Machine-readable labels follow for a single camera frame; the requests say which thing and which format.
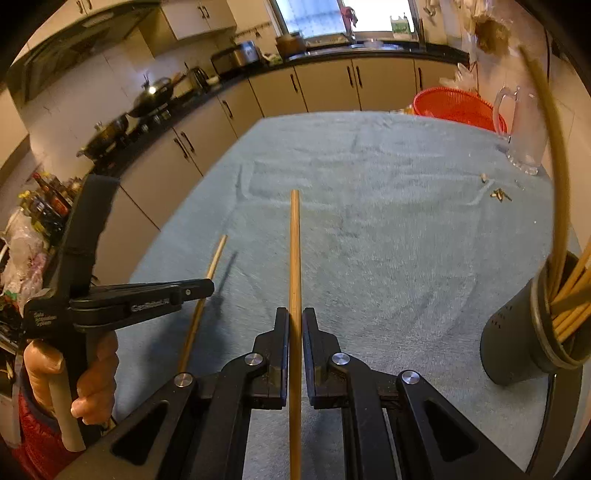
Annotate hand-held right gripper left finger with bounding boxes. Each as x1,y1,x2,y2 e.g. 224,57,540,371
60,306,291,480

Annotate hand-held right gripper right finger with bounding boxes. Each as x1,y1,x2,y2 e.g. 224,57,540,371
301,306,530,480

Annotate green label bottle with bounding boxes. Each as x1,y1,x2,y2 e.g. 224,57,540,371
390,13,413,40

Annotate black wok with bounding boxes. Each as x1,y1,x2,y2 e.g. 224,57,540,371
127,74,186,119

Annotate red plastic basket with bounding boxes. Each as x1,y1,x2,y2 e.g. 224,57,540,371
412,87,509,135

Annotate dark grey chopstick holder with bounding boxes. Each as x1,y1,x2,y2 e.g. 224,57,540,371
479,251,591,387

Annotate white plastic bag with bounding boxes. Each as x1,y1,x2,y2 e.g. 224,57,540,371
438,64,476,91

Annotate clear glass pitcher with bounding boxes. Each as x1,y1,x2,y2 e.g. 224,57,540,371
492,85,551,176

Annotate beige base cabinets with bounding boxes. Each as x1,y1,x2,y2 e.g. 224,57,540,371
92,56,472,288

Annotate curved wooden chopstick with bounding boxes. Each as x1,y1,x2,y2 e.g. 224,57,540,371
519,45,571,289

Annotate kitchen window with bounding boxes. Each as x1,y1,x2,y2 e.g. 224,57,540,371
270,0,417,38

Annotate light blue tablecloth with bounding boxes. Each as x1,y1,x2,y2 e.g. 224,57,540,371
108,111,583,480

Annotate person's left hand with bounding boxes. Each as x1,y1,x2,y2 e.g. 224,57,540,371
23,329,120,426

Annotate metal faucet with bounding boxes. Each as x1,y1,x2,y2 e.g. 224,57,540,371
342,7,359,43

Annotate black range hood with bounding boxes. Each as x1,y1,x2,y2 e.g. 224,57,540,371
7,0,163,103

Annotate brown pot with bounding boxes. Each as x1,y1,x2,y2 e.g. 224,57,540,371
275,31,307,59

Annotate hanging plastic bags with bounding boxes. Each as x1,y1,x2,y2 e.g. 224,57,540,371
457,0,514,57

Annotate crumpled plastic bags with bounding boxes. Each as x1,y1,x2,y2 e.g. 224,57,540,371
0,217,52,315

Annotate steel pot with lid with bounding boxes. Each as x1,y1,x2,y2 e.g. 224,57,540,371
76,115,133,160

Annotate black flat rectangular object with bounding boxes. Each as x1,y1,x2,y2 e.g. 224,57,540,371
525,371,575,476

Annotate black kettle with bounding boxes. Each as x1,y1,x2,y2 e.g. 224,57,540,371
187,66,210,93

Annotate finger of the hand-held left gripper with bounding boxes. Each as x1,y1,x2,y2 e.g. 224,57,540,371
168,278,216,308

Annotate steel sink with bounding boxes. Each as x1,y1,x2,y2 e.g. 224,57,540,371
305,37,393,52

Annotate cluster of condiment bottles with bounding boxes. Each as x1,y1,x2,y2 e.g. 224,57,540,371
16,171,80,232

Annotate beige wall cabinets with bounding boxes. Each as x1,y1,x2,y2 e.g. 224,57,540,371
28,0,239,52

